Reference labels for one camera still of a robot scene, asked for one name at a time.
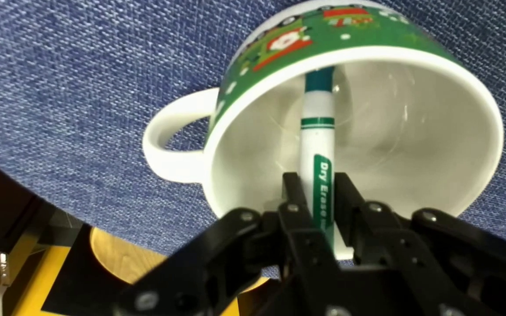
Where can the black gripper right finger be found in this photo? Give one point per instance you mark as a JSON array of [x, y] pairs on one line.
[[457, 269]]

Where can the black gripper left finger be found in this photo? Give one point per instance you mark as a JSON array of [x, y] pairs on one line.
[[254, 263]]

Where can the green dry erase marker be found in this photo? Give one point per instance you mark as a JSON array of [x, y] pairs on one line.
[[317, 133]]

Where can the green white Christmas mug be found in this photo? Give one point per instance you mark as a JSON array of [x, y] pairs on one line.
[[412, 146]]

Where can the blue denim tablecloth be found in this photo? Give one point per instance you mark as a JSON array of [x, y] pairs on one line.
[[88, 70]]

